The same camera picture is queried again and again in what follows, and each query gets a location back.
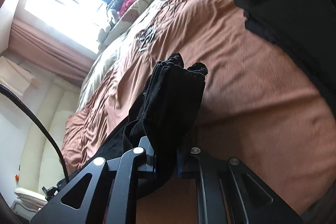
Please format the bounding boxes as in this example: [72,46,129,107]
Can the pink curtain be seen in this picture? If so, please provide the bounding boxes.
[8,14,99,88]

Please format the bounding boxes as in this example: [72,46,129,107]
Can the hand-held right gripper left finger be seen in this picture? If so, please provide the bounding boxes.
[29,135,158,224]

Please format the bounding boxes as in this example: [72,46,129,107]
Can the bright window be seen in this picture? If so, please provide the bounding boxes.
[25,0,153,54]

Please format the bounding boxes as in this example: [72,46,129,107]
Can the white plastic object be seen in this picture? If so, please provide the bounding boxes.
[14,187,48,206]

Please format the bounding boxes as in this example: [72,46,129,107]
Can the black pants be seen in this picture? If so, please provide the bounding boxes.
[56,53,209,199]

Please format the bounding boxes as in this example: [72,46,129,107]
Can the cream cloth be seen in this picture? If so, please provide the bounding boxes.
[0,55,37,94]

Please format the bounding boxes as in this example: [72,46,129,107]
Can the black cable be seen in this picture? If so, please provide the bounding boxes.
[0,83,69,184]

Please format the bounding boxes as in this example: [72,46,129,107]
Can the patterned pillow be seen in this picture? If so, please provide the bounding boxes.
[79,0,184,109]

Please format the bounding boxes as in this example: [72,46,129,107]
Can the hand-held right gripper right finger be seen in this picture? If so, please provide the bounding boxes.
[176,147,302,224]

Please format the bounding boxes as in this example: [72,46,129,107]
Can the folded black garment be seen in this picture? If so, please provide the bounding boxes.
[234,0,336,119]

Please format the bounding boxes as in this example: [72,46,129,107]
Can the orange bed blanket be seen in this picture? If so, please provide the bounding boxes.
[62,0,336,224]

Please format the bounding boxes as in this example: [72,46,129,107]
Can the cream padded headboard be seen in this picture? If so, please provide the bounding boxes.
[18,77,86,194]

